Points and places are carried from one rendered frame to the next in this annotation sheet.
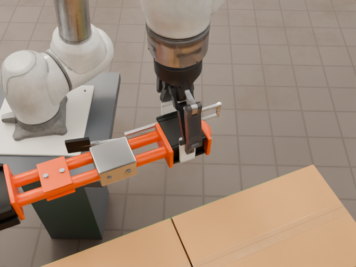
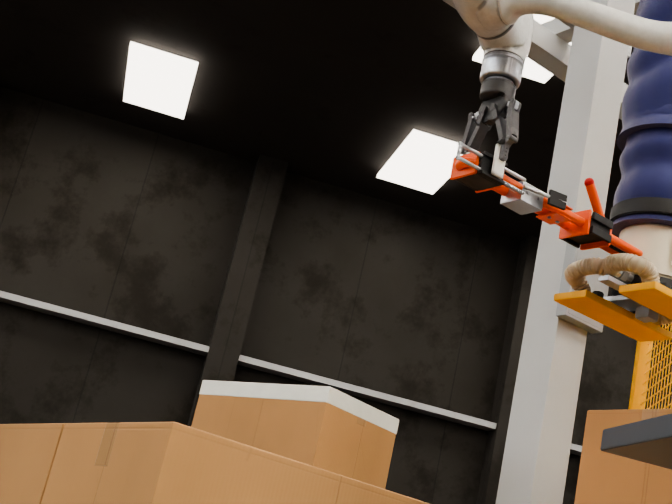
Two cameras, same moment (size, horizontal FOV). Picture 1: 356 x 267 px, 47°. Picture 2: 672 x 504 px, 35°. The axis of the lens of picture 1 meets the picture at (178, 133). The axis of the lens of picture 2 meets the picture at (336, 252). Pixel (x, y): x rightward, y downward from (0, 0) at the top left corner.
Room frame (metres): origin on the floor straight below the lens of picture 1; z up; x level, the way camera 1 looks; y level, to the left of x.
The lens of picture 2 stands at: (2.44, -0.66, 0.33)
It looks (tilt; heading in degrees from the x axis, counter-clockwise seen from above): 18 degrees up; 169
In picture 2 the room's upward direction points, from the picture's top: 13 degrees clockwise
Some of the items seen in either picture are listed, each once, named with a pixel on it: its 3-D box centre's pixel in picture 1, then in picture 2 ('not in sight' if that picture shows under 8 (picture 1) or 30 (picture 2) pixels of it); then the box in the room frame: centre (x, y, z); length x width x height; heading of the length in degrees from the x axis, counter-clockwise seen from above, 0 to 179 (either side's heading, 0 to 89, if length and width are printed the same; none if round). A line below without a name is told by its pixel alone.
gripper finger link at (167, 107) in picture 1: (169, 114); (499, 161); (0.52, 0.02, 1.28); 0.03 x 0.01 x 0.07; 113
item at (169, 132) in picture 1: (182, 139); (477, 172); (0.47, -0.01, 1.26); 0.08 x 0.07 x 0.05; 113
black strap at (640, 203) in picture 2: not in sight; (658, 222); (0.24, 0.54, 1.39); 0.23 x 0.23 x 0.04
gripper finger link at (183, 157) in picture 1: (187, 148); not in sight; (0.44, -0.02, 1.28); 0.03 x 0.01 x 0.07; 113
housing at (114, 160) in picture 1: (113, 161); (522, 198); (0.42, 0.12, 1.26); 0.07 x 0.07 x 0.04; 23
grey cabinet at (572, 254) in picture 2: not in sight; (585, 284); (-0.90, 0.92, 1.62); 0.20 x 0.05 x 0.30; 112
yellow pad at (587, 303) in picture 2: not in sight; (614, 311); (0.15, 0.51, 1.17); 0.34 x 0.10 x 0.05; 113
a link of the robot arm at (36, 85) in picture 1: (30, 83); not in sight; (0.95, 0.48, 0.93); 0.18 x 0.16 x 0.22; 134
